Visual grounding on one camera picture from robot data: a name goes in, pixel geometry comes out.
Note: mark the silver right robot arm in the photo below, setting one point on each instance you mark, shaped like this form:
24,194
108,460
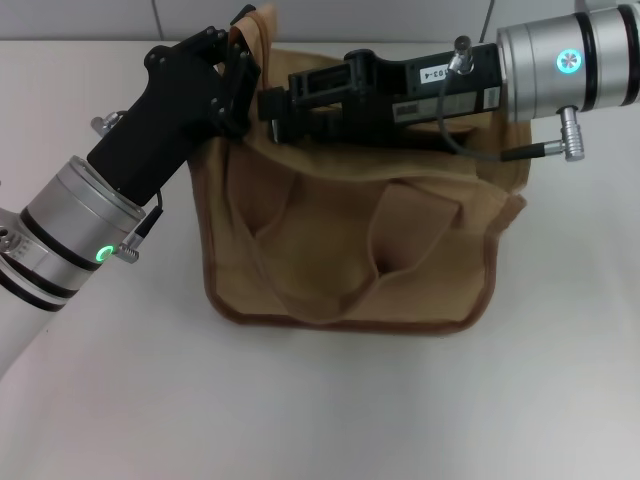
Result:
540,75

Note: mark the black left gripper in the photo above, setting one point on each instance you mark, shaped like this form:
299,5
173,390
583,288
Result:
165,120

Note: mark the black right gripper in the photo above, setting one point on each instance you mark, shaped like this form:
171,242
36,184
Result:
390,85

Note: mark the khaki canvas food bag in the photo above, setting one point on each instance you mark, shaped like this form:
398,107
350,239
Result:
350,240

